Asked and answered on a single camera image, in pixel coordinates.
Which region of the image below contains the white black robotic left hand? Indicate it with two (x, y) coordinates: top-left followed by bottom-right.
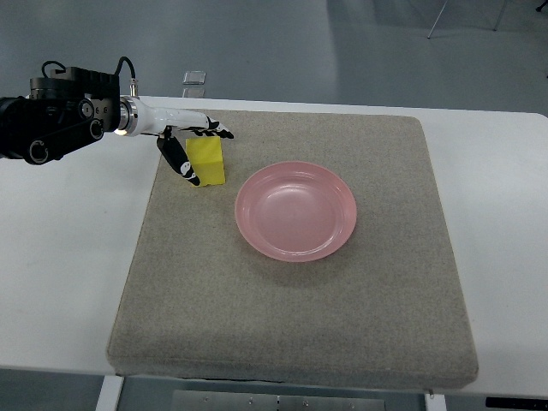
(116, 97), (234, 187)

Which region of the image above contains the pink plate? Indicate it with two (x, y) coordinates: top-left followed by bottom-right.
(235, 161), (357, 263)

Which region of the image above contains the white table leg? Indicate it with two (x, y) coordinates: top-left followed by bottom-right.
(95, 376), (124, 411)

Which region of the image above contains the yellow foam block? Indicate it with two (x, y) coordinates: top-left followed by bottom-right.
(186, 136), (225, 187)

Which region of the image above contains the clear floor tile upper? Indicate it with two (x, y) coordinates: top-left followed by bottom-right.
(183, 70), (206, 85)

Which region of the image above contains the grey fabric mat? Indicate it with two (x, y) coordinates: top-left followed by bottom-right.
(106, 110), (479, 390)

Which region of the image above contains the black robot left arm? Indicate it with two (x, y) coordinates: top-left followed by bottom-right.
(1, 57), (137, 165)

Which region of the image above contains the metal chair leg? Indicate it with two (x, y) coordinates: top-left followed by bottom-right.
(426, 0), (450, 39)

